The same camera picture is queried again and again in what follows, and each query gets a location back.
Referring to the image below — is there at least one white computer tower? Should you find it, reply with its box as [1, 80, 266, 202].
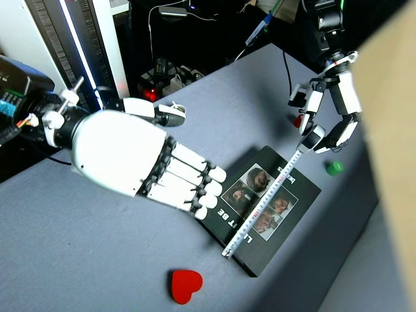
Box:
[0, 0, 131, 110]

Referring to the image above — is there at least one green cylinder block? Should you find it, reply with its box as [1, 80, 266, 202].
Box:
[326, 160, 345, 177]

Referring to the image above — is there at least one grey table cloth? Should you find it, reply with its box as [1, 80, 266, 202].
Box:
[0, 44, 380, 312]

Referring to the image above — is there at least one black Let It Be album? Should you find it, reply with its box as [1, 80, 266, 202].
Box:
[194, 145, 322, 278]

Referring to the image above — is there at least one white power strip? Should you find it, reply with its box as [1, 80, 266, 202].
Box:
[168, 64, 205, 90]

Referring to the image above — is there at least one black power adapter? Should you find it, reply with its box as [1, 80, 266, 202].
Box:
[152, 57, 172, 78]

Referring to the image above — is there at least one red heart block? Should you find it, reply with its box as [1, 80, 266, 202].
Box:
[170, 268, 204, 306]

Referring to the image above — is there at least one white cable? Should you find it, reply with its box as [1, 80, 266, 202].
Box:
[148, 0, 218, 59]

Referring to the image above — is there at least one beige wooden board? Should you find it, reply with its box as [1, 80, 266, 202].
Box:
[352, 0, 416, 312]

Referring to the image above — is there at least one grey flat box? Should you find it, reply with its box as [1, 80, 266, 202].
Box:
[158, 5, 189, 18]

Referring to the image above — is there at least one thin black cable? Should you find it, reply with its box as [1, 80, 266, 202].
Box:
[281, 50, 295, 98]
[19, 142, 73, 167]

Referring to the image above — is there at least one red glowing light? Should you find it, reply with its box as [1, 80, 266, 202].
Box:
[142, 87, 160, 102]

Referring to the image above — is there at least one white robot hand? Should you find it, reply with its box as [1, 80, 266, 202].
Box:
[298, 70, 363, 155]
[69, 97, 228, 221]

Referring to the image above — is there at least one grey tape measure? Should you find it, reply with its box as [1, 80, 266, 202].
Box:
[220, 125, 327, 260]

